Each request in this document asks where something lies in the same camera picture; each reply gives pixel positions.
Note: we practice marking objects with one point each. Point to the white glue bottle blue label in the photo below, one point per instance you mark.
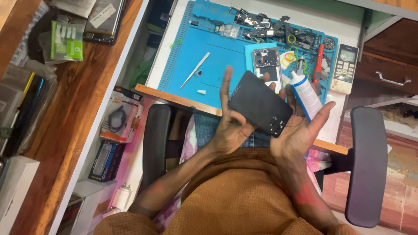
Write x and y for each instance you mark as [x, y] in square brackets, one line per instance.
[305, 93]

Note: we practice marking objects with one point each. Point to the wooden drawer cabinet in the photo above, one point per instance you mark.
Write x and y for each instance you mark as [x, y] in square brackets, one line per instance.
[392, 49]

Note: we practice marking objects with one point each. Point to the white charger adapter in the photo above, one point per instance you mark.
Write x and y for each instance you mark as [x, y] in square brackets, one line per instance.
[121, 197]

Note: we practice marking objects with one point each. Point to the stack of phones in sleeves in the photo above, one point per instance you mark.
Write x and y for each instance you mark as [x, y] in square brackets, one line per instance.
[19, 111]

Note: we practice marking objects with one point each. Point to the small white cap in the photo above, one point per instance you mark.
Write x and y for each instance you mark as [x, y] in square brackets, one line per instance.
[201, 92]

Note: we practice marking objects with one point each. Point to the phone with white sticker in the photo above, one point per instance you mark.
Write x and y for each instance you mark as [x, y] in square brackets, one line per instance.
[104, 19]

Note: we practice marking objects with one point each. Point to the black phone back cover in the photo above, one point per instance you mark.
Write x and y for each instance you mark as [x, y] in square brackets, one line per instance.
[259, 102]

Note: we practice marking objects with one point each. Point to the small black chip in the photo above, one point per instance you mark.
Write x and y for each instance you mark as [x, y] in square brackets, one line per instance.
[198, 73]

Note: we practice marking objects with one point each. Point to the blue black product box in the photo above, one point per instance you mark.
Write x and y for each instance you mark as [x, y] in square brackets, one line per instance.
[106, 161]

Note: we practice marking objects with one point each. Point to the black chair right armrest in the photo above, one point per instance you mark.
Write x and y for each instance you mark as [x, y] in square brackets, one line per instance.
[367, 163]

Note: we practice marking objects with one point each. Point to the person's brown shirt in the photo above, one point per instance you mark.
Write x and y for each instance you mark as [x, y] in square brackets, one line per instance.
[235, 202]

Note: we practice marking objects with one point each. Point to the blue silicone repair mat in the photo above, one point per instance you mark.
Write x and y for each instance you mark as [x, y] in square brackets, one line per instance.
[202, 49]

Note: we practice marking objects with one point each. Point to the metal tweezers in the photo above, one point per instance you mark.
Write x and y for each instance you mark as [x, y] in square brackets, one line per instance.
[195, 70]

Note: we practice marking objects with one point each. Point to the heap of black phone parts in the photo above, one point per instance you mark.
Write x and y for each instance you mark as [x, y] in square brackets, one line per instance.
[277, 31]

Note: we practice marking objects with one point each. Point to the small black connector part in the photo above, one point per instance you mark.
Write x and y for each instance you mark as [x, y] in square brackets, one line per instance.
[193, 22]

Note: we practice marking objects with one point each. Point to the black chair armrest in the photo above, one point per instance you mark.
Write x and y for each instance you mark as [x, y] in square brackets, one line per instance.
[156, 143]
[367, 163]

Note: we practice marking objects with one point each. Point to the black chair left armrest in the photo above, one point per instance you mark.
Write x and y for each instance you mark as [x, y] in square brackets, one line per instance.
[156, 143]

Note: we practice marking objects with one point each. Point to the person's left hand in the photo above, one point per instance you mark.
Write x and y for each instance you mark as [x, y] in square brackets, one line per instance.
[225, 133]

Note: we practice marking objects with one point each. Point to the large white box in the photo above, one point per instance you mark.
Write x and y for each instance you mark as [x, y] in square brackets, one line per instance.
[14, 192]

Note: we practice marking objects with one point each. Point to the white remote control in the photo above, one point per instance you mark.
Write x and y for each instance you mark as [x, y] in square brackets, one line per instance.
[344, 68]

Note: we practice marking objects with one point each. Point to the small clear plastic bag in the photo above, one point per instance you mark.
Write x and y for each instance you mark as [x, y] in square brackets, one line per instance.
[229, 31]

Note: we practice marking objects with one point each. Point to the person's blue jeans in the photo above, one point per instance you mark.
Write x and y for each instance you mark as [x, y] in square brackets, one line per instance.
[209, 130]

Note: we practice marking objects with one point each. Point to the person's right hand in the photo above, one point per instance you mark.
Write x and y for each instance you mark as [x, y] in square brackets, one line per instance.
[294, 137]

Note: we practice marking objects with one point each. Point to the bunch of coloured rubber bands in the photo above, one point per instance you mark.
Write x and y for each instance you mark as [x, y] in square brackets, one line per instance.
[289, 58]

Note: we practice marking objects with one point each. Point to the green cloth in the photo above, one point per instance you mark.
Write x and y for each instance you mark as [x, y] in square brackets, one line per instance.
[142, 73]

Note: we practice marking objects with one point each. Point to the opened smartphone without back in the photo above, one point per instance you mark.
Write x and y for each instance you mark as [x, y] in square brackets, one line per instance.
[266, 58]

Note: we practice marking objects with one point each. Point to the clear plastic bags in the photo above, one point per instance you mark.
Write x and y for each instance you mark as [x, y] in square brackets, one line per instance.
[73, 7]

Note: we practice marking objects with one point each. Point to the green blister pack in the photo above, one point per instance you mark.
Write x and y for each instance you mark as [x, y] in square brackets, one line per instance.
[67, 40]

